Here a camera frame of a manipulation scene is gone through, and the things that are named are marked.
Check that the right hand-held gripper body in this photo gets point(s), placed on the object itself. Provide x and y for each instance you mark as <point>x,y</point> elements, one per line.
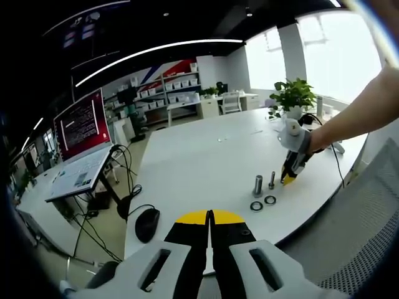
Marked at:
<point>294,140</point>

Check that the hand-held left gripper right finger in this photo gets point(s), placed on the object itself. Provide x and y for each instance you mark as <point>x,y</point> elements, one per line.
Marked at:
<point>280,280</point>

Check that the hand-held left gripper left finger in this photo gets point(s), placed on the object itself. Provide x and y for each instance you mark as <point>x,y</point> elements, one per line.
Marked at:
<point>137,277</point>

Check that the thin steel threaded stud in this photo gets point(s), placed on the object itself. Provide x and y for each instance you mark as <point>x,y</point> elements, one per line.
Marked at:
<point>272,179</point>

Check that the thick steel threaded stud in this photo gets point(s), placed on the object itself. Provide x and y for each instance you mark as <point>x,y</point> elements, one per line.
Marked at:
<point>258,187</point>

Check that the large steel washer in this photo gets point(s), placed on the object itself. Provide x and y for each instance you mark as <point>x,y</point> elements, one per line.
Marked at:
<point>252,206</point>
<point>265,199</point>

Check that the person's right hand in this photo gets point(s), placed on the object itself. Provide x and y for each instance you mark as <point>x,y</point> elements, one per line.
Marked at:
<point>321,141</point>

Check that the white cylindrical bottle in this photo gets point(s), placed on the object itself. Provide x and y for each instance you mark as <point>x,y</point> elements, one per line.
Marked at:
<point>320,105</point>

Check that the white game controller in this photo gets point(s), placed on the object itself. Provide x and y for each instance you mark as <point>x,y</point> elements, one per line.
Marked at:
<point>339,148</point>

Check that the green potted plant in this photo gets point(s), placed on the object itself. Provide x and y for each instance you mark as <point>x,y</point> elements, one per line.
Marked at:
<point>294,95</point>

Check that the black computer mouse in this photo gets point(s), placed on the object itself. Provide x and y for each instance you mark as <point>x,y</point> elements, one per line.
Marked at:
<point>147,225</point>

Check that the white slatted chair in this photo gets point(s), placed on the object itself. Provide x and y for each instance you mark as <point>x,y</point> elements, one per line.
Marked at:
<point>231,103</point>

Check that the grey mesh office chair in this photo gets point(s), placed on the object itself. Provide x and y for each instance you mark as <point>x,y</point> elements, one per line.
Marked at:
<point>364,218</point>

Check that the tilted laptop stand table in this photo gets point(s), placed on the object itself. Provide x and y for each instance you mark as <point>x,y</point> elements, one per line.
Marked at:
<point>107,187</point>

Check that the small green plant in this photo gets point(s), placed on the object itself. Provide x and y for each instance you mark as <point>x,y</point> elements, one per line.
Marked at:
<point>209,92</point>

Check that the white background desk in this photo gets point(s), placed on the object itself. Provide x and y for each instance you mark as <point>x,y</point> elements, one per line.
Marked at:
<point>187,107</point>

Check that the white shelf with storage bins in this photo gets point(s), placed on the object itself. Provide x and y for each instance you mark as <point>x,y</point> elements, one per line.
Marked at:
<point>174,90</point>

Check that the white laptop with red screen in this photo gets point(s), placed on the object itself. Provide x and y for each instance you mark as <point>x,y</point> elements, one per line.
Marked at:
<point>82,124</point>

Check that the ceiling light strip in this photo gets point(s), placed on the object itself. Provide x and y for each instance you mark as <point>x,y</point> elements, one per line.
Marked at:
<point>146,51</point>

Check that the black monitor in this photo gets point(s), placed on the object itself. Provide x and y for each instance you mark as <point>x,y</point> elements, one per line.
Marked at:
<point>126,95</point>

